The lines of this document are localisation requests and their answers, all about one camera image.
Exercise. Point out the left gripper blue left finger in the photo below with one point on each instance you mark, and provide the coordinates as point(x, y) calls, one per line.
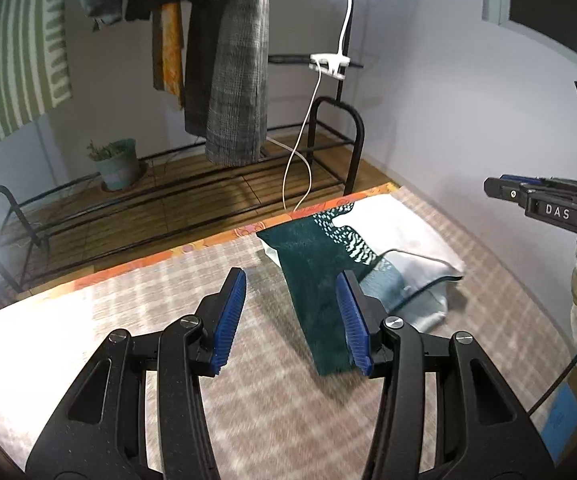
point(220, 314)

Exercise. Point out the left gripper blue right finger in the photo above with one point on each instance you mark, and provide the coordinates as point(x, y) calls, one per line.
point(362, 316)

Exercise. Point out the green white printed t-shirt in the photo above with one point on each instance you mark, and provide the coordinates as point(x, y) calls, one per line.
point(349, 267)

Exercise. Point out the black metal clothes rack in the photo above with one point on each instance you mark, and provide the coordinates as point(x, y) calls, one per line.
point(56, 213)

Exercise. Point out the plaid bed blanket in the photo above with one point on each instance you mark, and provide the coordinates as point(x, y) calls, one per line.
point(270, 415)

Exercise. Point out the potted plant in teal pot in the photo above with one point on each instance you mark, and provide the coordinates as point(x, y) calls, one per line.
point(116, 162)

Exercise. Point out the grey plaid coat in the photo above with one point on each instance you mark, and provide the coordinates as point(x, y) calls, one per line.
point(226, 78)

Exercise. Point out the orange hanging scarf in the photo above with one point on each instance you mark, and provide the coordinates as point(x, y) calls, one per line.
point(167, 49)

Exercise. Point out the white clip lamp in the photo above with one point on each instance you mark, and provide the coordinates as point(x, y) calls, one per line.
point(335, 64)

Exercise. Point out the green striped hanging cloth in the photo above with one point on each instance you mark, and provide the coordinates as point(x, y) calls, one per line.
point(34, 71)

